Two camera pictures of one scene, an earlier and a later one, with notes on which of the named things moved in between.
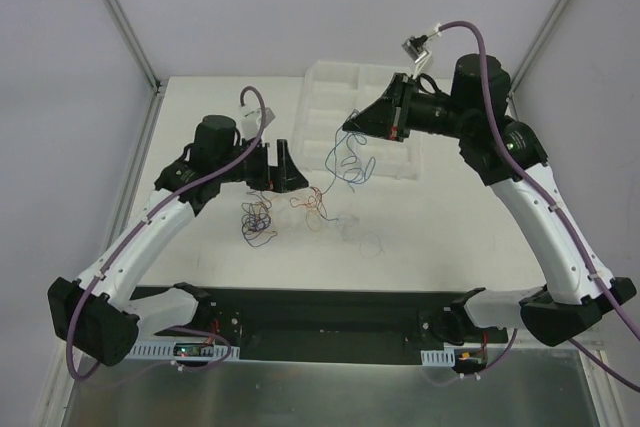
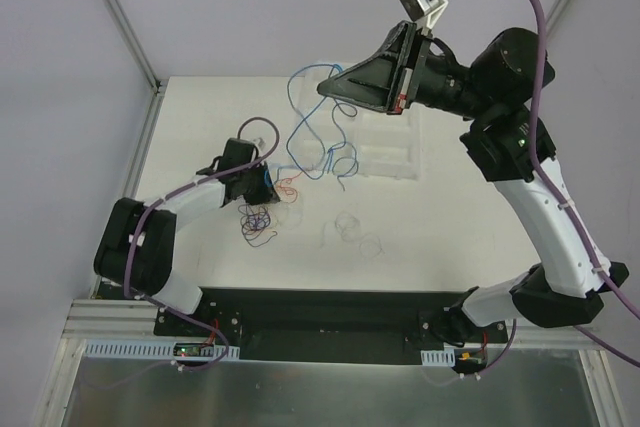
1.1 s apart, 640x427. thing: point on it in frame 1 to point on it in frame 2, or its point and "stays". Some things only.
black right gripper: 400,110 to 410,69
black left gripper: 270,167 to 257,186
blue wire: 342,162 to 338,147
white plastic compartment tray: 330,90 stays
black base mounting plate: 336,325 stays
